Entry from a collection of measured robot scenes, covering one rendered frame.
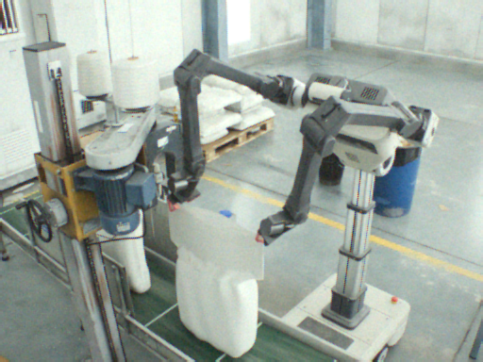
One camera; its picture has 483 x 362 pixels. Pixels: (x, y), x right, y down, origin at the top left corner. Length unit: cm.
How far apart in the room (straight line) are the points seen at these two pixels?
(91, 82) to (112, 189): 43
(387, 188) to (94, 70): 269
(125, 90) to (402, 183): 272
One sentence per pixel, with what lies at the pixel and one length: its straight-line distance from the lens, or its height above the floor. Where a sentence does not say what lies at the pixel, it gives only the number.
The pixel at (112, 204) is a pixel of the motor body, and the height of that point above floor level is 123.
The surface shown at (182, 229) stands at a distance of 202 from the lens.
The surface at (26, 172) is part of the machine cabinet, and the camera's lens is 490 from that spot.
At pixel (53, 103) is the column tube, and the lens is 173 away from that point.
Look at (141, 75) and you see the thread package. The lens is 161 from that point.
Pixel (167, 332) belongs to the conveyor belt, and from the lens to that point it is 235.
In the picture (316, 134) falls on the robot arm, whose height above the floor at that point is 156.
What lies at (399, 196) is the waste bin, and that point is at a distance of 395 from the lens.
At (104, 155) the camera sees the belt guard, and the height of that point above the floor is 142.
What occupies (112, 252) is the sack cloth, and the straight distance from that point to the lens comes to 248.
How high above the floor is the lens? 202
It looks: 27 degrees down
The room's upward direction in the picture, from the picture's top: 1 degrees counter-clockwise
